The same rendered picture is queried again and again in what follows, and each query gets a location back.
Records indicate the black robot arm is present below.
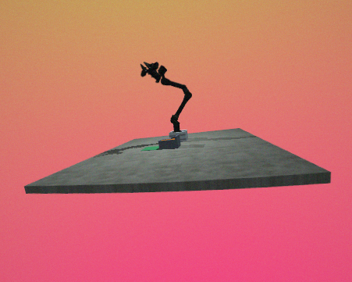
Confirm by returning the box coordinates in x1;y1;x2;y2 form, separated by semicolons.
154;65;192;132

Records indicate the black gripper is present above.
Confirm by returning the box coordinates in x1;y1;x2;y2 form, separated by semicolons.
140;62;158;78

